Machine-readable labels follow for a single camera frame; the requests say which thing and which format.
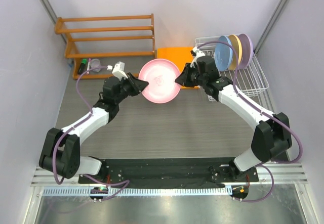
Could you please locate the pink white marker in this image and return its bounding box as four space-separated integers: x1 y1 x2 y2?
86 58 91 75

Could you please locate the purple plate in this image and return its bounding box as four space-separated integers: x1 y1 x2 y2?
238 33 253 69

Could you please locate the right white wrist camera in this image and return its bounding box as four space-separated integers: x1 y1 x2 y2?
190 47 205 68

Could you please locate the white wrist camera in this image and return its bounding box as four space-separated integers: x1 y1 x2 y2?
107 61 128 80
190 47 205 68

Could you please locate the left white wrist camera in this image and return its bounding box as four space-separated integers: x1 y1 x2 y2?
107 61 128 80

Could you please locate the left controller board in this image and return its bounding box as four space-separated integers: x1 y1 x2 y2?
89 187 109 203

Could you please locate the yellow plate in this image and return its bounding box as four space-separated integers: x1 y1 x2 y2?
228 34 242 70

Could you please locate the clear plastic cup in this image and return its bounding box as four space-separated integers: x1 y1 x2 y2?
90 59 101 68

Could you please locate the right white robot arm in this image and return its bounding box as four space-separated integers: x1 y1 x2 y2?
175 56 292 181

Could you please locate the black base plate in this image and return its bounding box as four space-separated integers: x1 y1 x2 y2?
94 157 259 189

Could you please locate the wooden shelf rack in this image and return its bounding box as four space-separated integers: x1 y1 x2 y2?
54 14 156 80

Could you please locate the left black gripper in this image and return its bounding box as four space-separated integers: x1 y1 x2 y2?
114 73 148 104

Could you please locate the aluminium frame rail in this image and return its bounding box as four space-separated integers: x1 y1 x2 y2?
31 163 308 187

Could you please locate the green highlighter marker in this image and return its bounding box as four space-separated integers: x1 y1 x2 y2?
77 59 87 75

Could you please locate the orange folder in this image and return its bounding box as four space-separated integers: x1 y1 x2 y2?
156 47 193 73

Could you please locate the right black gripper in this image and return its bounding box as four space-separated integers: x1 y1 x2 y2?
175 63 206 88

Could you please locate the white wire dish rack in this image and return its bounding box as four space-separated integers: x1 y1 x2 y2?
194 36 269 106

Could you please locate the pink plate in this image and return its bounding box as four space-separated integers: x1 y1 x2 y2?
138 59 181 104

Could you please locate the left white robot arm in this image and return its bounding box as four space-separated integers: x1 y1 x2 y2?
39 73 149 185

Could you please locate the blue plate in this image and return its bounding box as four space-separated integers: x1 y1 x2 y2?
214 36 233 71

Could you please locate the controller board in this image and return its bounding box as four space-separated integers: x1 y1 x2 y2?
89 187 109 203
230 185 249 202

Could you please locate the right controller board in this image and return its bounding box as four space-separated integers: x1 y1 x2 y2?
230 185 249 202

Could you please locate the perforated cable duct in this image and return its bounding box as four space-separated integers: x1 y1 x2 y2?
43 186 232 197

